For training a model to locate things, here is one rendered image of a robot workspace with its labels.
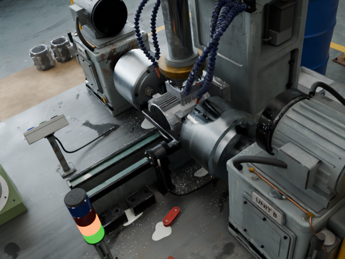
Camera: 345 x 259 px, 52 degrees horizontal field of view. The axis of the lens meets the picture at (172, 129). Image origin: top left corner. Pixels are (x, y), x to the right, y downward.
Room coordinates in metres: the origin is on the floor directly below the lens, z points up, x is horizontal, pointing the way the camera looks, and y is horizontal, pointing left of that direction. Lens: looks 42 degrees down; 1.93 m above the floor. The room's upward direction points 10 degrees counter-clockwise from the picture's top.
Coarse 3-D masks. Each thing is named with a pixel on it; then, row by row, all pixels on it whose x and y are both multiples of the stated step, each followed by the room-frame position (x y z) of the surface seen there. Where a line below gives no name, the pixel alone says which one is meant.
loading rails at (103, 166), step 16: (128, 144) 1.07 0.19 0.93; (144, 144) 1.07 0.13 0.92; (112, 160) 1.01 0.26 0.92; (128, 160) 1.02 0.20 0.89; (144, 160) 0.98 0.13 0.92; (176, 160) 1.01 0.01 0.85; (80, 176) 0.96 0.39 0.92; (96, 176) 0.95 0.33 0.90; (112, 176) 0.98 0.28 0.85; (128, 176) 0.91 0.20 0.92; (144, 176) 0.94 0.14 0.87; (96, 192) 0.85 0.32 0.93; (112, 192) 0.87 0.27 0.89; (128, 192) 0.90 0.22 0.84; (96, 208) 0.83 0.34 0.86
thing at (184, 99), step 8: (184, 80) 1.19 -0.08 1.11; (200, 80) 1.13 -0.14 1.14; (168, 88) 1.14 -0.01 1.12; (176, 88) 1.14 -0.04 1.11; (192, 88) 1.10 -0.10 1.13; (200, 88) 1.12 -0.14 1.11; (176, 96) 1.10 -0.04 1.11; (184, 96) 1.08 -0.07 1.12; (192, 96) 1.10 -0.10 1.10; (184, 104) 1.07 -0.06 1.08
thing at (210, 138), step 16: (192, 112) 0.94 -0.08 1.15; (208, 112) 0.91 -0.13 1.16; (224, 112) 0.89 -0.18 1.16; (240, 112) 0.89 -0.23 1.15; (192, 128) 0.89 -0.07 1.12; (208, 128) 0.85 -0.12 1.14; (224, 128) 0.82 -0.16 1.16; (240, 128) 0.81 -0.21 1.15; (192, 144) 0.86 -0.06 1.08; (208, 144) 0.81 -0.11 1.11; (224, 144) 0.78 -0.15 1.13; (240, 144) 0.80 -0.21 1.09; (208, 160) 0.78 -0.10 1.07; (224, 160) 0.77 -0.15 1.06; (224, 176) 0.77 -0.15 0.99
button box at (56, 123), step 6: (54, 120) 1.13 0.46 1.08; (60, 120) 1.13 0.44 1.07; (66, 120) 1.14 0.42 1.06; (36, 126) 1.10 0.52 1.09; (42, 126) 1.10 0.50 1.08; (48, 126) 1.11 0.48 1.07; (54, 126) 1.11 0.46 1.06; (60, 126) 1.12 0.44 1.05; (30, 132) 1.08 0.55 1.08; (36, 132) 1.09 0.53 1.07; (42, 132) 1.09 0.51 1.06; (48, 132) 1.09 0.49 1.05; (30, 138) 1.07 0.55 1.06; (36, 138) 1.07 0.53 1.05
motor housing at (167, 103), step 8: (160, 96) 1.13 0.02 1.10; (168, 96) 1.11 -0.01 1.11; (152, 104) 1.11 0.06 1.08; (160, 104) 1.07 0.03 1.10; (168, 104) 1.07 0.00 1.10; (176, 104) 1.08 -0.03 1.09; (192, 104) 1.08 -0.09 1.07; (152, 112) 1.15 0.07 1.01; (160, 112) 1.16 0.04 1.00; (168, 112) 1.05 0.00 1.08; (184, 112) 1.05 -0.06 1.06; (160, 120) 1.14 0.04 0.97; (176, 120) 1.03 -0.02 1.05; (176, 128) 1.01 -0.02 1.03
